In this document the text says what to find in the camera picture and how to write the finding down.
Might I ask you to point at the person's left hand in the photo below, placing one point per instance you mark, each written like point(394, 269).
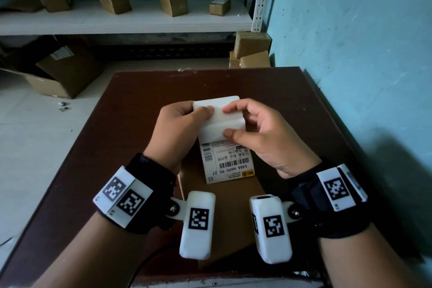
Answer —
point(175, 132)

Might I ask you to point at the person's right hand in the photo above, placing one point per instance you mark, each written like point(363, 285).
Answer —
point(273, 142)

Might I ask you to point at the translucent label backing paper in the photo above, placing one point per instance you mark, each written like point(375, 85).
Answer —
point(219, 122)

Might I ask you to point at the white shipping label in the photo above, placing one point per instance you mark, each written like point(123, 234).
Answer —
point(229, 163)

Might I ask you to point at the brown cardboard box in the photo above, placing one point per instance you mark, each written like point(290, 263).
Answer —
point(233, 217)

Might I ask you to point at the person's right forearm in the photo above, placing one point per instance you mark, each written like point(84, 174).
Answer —
point(364, 260)

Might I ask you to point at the person's left forearm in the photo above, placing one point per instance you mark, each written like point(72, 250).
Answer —
point(98, 254)

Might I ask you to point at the large open cardboard carton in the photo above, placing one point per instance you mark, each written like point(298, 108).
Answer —
point(72, 71)

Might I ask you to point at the black left wristband, marker tiles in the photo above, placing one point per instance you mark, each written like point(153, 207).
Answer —
point(125, 196)

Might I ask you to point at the taped brown stacked parcel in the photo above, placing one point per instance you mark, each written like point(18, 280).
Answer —
point(234, 61)
point(252, 44)
point(256, 60)

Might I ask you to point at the white marker cube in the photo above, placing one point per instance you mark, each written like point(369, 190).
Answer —
point(271, 227)

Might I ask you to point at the small metal floor debris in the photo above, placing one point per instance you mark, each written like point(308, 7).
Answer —
point(61, 103)

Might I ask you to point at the row of small brown parcels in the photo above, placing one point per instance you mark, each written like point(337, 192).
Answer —
point(114, 1)

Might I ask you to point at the white paper scrap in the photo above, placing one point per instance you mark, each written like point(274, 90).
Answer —
point(6, 242)

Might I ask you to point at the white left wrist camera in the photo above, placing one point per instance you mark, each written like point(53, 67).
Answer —
point(199, 223)

